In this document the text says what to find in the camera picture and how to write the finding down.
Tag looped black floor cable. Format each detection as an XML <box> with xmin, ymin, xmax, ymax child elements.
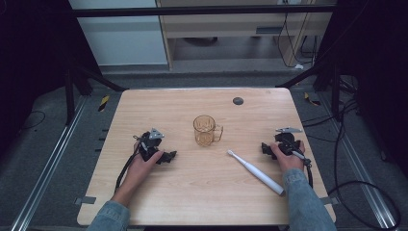
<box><xmin>326</xmin><ymin>180</ymin><xmax>402</xmax><ymax>231</ymax></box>

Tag yellow black tape strip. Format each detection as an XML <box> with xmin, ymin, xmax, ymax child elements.
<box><xmin>97</xmin><ymin>94</ymin><xmax>111</xmax><ymax>113</ymax></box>
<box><xmin>303</xmin><ymin>91</ymin><xmax>321</xmax><ymax>107</ymax></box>

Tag black horizontal frame bar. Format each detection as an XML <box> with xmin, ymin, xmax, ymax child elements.
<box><xmin>71</xmin><ymin>4</ymin><xmax>337</xmax><ymax>19</ymax></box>

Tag grey table bracket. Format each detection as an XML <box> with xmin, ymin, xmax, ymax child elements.
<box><xmin>319</xmin><ymin>195</ymin><xmax>341</xmax><ymax>206</ymax></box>
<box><xmin>73</xmin><ymin>195</ymin><xmax>97</xmax><ymax>206</ymax></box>

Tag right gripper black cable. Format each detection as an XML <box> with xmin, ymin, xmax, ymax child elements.
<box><xmin>282</xmin><ymin>138</ymin><xmax>315</xmax><ymax>189</ymax></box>

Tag thin black floor cable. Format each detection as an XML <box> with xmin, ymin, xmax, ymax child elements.
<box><xmin>19</xmin><ymin>110</ymin><xmax>47</xmax><ymax>132</ymax></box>

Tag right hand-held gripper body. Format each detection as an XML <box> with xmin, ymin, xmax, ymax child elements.
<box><xmin>274</xmin><ymin>126</ymin><xmax>304</xmax><ymax>157</ymax></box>

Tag black cables under desk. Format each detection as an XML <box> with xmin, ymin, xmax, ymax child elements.
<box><xmin>276</xmin><ymin>12</ymin><xmax>319</xmax><ymax>69</ymax></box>

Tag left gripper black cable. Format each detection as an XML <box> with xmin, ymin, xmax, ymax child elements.
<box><xmin>114</xmin><ymin>134</ymin><xmax>144</xmax><ymax>194</ymax></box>

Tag amber glass mug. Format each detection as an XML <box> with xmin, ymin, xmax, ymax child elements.
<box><xmin>192</xmin><ymin>115</ymin><xmax>224</xmax><ymax>147</ymax></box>

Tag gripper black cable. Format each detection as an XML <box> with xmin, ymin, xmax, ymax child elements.
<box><xmin>282</xmin><ymin>138</ymin><xmax>315</xmax><ymax>189</ymax></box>
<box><xmin>114</xmin><ymin>134</ymin><xmax>144</xmax><ymax>194</ymax></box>

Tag person's left hand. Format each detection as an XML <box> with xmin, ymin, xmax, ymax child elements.
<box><xmin>127</xmin><ymin>141</ymin><xmax>166</xmax><ymax>194</ymax></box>

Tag aluminium floor rail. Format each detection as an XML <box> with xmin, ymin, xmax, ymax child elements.
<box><xmin>317</xmin><ymin>91</ymin><xmax>399</xmax><ymax>231</ymax></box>
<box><xmin>10</xmin><ymin>95</ymin><xmax>89</xmax><ymax>231</ymax></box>

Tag person's right hand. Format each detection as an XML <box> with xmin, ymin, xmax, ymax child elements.
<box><xmin>269</xmin><ymin>140</ymin><xmax>306</xmax><ymax>173</ymax></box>

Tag light wooden desk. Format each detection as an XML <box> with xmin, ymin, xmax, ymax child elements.
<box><xmin>156</xmin><ymin>0</ymin><xmax>336</xmax><ymax>70</ymax></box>

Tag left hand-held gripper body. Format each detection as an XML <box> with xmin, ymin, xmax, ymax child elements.
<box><xmin>138</xmin><ymin>127</ymin><xmax>166</xmax><ymax>163</ymax></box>

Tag dark curtain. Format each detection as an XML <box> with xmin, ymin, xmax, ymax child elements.
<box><xmin>316</xmin><ymin>0</ymin><xmax>408</xmax><ymax>179</ymax></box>
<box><xmin>0</xmin><ymin>0</ymin><xmax>103</xmax><ymax>158</ymax></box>

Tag white cabinet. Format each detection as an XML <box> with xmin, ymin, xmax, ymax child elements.
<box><xmin>67</xmin><ymin>0</ymin><xmax>169</xmax><ymax>67</ymax></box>

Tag black metal stand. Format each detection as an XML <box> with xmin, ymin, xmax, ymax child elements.
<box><xmin>63</xmin><ymin>59</ymin><xmax>130</xmax><ymax>127</ymax></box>
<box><xmin>274</xmin><ymin>59</ymin><xmax>343</xmax><ymax>122</ymax></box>

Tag bundle of black floor cables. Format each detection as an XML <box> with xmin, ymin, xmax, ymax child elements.
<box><xmin>300</xmin><ymin>75</ymin><xmax>362</xmax><ymax>181</ymax></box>

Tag white electric toothbrush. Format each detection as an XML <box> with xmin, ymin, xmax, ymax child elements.
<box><xmin>226</xmin><ymin>148</ymin><xmax>286</xmax><ymax>197</ymax></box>

